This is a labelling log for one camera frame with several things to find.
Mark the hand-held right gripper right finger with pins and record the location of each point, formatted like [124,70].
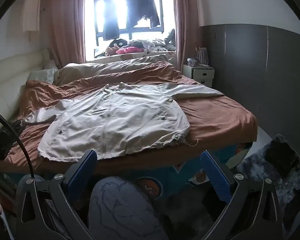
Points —
[214,177]

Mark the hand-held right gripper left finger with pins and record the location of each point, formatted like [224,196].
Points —
[83,171]

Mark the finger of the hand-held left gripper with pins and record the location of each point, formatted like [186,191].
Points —
[17,127]

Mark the beige zip jacket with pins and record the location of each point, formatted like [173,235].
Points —
[115,120]

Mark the pile of clothes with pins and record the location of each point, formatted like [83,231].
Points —
[152,43]

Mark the teal printed bed sheet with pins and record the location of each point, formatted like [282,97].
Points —
[180,177]

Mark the grey shaggy rug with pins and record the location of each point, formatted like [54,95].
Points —
[255,166]

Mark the cream padded headboard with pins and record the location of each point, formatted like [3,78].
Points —
[10,75]

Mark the person's leg in printed pants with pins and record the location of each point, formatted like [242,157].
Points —
[122,207]

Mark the pale green pillow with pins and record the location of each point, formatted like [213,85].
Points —
[43,75]

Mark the brown bed blanket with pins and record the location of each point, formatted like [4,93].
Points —
[215,115]

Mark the black bag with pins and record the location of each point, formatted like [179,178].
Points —
[281,157]

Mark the beige duvet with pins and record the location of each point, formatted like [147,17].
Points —
[95,67]

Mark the white nightstand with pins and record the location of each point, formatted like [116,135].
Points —
[202,75]

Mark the pink curtain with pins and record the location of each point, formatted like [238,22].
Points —
[67,22]
[186,22]

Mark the grey wardrobe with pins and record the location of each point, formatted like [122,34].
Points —
[240,62]

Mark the small patterned cup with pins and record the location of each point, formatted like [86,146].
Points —
[191,62]

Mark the cream hanging cloth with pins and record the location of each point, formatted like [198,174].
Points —
[31,10]

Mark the pink plush toy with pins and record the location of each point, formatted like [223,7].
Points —
[127,50]

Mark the black plush toy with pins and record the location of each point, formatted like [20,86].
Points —
[118,43]

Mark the black hanging garment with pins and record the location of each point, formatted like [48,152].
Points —
[111,20]

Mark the dark framed window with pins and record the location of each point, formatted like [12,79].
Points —
[130,33]

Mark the dark hanging jacket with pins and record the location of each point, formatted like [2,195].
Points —
[145,7]

